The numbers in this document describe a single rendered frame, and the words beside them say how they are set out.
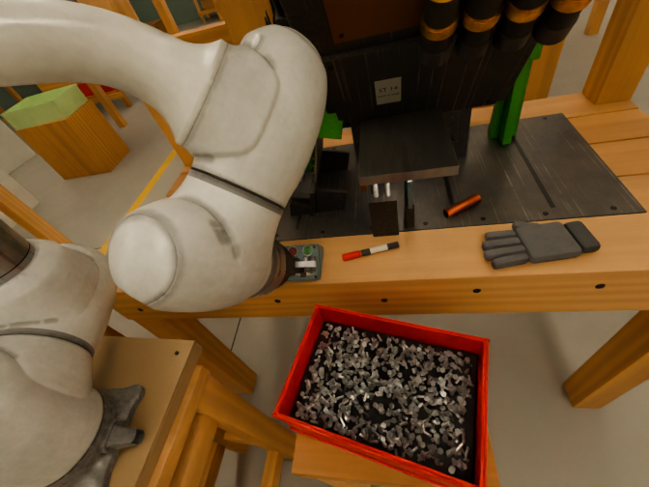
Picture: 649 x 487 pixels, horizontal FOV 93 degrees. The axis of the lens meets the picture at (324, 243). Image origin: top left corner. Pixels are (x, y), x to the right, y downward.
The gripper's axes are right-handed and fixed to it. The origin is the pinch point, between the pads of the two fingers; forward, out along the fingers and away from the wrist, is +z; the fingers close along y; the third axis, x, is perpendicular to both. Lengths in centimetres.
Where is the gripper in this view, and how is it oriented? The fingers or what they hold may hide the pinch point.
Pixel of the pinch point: (302, 268)
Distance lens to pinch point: 63.6
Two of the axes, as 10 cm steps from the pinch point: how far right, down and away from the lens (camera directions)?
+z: 2.3, 1.0, 9.7
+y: 9.7, -0.7, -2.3
